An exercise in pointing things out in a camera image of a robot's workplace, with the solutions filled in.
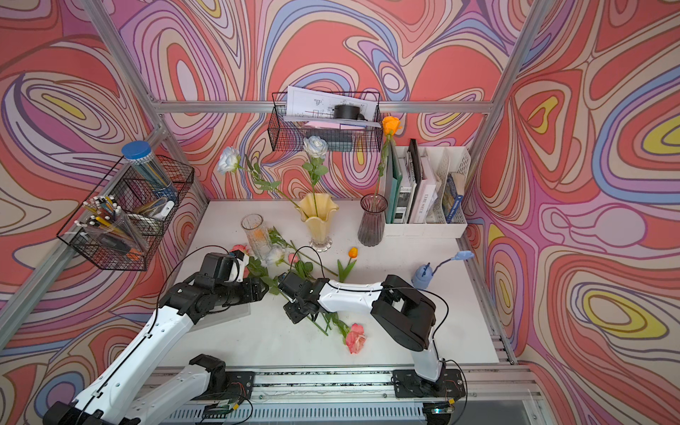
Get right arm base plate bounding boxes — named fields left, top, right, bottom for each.
left=391, top=368, right=467, bottom=401

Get cup of pencils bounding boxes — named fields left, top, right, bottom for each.
left=75, top=195, right=149, bottom=260

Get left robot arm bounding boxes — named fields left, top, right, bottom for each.
left=42, top=250, right=268, bottom=424

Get black white magazine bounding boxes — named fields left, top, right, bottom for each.
left=394, top=154, right=417, bottom=224

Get small orange tulip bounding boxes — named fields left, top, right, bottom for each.
left=338, top=247, right=359, bottom=283

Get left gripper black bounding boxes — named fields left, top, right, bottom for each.
left=212, top=273, right=270, bottom=307

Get teal green folder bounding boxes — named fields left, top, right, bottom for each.
left=385, top=142, right=401, bottom=224

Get blue lid pencil jar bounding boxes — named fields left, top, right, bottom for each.
left=121, top=141, right=178, bottom=201

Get white papers in basket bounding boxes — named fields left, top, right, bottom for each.
left=283, top=86, right=382, bottom=129

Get white plastic book organizer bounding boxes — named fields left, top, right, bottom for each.
left=378, top=145, right=472, bottom=239

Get pink book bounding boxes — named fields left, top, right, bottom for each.
left=409, top=155, right=437, bottom=224

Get black wire basket left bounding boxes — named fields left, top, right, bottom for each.
left=57, top=156, right=195, bottom=271

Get black tape roll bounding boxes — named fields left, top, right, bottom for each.
left=333, top=104, right=365, bottom=120

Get purple ribbed glass vase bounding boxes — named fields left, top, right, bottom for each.
left=358, top=194, right=388, bottom=247

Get pink rose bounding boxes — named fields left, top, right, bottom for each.
left=230, top=244, right=253, bottom=255
left=322, top=313, right=366, bottom=354

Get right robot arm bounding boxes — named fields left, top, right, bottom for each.
left=278, top=272, right=443, bottom=383

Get yellow ruffled vase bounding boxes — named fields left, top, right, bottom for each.
left=297, top=192, right=339, bottom=253

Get blue desk lamp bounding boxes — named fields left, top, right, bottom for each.
left=411, top=251, right=476, bottom=290

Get blue treehouse book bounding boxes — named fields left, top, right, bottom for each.
left=442, top=173, right=466, bottom=223

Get clear glass vase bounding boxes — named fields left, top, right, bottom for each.
left=241, top=214, right=271, bottom=260

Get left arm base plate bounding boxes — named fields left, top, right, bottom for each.
left=204, top=370, right=256, bottom=400

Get black wire basket back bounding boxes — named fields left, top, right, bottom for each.
left=267, top=90, right=384, bottom=152

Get orange rose tall stem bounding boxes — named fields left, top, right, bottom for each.
left=374, top=116, right=402, bottom=195

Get black wire basket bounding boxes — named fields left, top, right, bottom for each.
left=57, top=156, right=195, bottom=271
left=267, top=90, right=384, bottom=152

